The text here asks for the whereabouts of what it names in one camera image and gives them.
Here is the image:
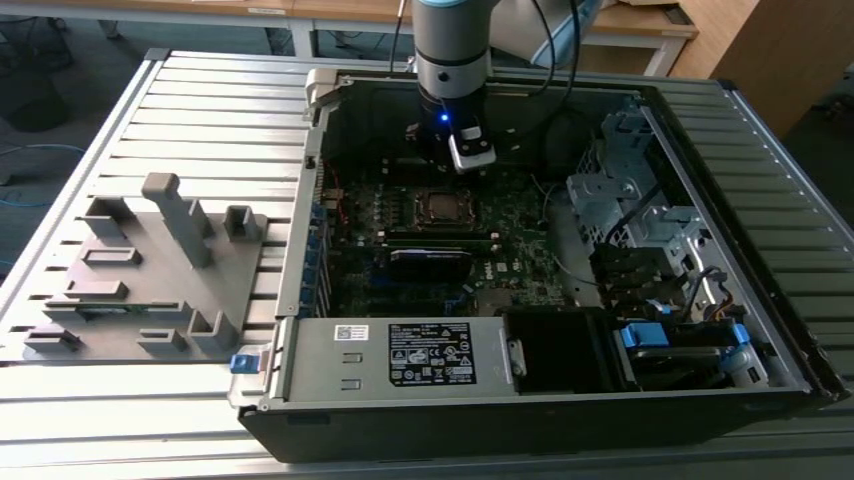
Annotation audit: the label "grey case latch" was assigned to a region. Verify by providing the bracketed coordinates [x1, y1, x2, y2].
[304, 68, 343, 109]

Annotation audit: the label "wooden desk white legs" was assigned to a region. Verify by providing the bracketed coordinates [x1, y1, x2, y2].
[0, 0, 315, 59]
[309, 0, 700, 76]

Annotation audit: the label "green motherboard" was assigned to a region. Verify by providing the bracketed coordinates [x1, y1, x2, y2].
[309, 159, 602, 319]

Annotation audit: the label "blue floor cable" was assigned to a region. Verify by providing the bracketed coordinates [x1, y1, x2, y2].
[0, 142, 88, 209]

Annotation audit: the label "black drive cable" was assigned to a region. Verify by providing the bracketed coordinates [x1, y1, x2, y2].
[603, 184, 663, 246]

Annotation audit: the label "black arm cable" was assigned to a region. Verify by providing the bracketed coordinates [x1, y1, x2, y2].
[492, 0, 559, 97]
[539, 0, 580, 166]

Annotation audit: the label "black cable loop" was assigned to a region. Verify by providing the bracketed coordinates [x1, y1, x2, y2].
[540, 107, 599, 176]

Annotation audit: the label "brown chipset heatsink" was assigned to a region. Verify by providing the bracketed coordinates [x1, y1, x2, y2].
[474, 288, 514, 310]

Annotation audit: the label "black office chair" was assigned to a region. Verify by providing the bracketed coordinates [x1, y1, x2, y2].
[0, 14, 79, 134]

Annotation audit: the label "black expansion card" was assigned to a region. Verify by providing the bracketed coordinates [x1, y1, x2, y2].
[388, 248, 474, 284]

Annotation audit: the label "silver drive cage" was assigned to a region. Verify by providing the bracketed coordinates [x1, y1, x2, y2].
[564, 97, 719, 251]

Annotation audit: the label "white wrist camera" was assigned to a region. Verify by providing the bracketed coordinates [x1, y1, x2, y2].
[447, 124, 499, 175]

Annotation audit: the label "grey power supply unit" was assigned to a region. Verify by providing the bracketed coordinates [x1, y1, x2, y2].
[265, 315, 528, 401]

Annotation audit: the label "hard disk in blue carrier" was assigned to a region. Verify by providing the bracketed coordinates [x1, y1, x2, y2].
[616, 319, 755, 392]

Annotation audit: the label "wooden cabinet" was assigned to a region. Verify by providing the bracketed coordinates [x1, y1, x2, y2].
[670, 0, 854, 139]

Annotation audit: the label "silver CPU green substrate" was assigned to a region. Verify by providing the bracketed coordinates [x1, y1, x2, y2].
[426, 193, 468, 217]

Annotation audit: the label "metal socket cover frame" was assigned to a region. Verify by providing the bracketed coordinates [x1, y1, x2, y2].
[412, 188, 486, 230]

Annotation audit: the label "grey parts rack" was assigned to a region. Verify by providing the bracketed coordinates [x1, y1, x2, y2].
[23, 172, 272, 361]

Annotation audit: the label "black and grey PC case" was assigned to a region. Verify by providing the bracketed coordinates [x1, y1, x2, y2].
[225, 67, 853, 464]

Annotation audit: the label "multicoloured wire bundle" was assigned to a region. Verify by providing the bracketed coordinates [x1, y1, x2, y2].
[707, 294, 743, 322]

